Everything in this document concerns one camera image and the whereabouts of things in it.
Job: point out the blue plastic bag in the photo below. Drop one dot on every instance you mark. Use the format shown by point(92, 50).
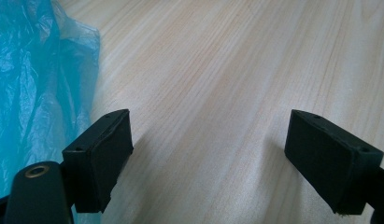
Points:
point(31, 87)

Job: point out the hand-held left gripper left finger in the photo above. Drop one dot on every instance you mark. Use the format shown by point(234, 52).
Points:
point(96, 161)

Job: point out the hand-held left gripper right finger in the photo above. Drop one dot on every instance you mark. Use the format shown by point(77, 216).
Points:
point(326, 161)

